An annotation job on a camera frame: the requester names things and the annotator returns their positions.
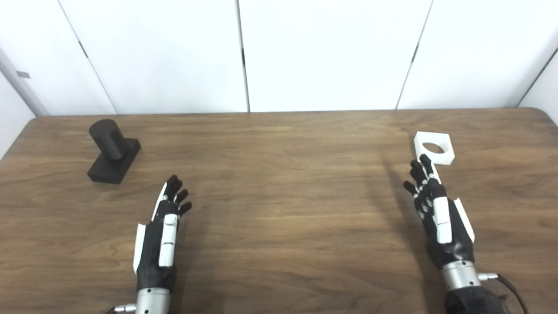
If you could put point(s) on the small grey wall label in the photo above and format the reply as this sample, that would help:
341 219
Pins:
23 74

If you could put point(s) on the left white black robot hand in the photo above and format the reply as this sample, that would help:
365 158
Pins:
152 248

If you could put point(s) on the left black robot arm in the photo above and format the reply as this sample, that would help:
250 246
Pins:
152 303

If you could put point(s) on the black peg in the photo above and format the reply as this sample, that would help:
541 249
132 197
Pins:
109 139

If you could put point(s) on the white square piece with hole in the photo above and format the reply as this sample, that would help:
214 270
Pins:
445 155

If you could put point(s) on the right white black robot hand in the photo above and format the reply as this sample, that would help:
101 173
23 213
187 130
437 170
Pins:
453 244

